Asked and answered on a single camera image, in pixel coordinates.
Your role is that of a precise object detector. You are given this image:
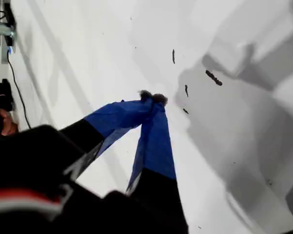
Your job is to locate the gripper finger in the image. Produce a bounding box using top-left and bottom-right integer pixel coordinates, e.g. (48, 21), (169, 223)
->
(60, 89), (153, 183)
(126, 93), (189, 234)

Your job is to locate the person's hand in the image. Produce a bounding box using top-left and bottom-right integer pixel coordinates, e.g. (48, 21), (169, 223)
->
(0, 108), (20, 137)

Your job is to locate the thin black cable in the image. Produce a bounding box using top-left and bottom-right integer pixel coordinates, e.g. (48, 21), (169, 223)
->
(6, 47), (32, 129)

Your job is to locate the metal table bracket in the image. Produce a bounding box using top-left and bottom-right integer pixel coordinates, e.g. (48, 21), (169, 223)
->
(0, 21), (17, 47)

